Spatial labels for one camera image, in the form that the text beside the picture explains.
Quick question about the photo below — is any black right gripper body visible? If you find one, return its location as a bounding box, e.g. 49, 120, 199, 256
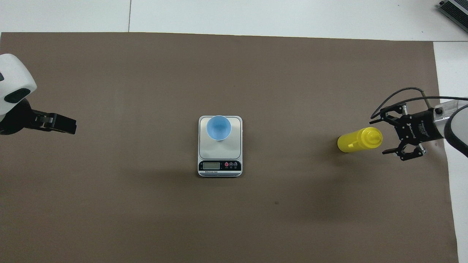
397, 109, 445, 144

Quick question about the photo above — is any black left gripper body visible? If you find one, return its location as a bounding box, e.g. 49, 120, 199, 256
0, 99, 37, 136

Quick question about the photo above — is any yellow squeeze bottle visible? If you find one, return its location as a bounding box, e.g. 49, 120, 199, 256
337, 127, 383, 153

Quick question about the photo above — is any light blue plastic cup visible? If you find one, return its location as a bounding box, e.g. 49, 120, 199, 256
206, 115, 232, 141

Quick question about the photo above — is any silver digital kitchen scale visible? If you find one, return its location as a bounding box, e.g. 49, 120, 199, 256
198, 115, 243, 178

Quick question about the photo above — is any grey ribbed power supply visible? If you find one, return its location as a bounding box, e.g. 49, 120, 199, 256
439, 0, 468, 34

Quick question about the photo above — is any brown paper mat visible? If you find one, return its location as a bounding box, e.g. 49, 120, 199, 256
0, 32, 459, 263

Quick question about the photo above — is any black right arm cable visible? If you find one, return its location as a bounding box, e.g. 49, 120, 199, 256
370, 87, 468, 119

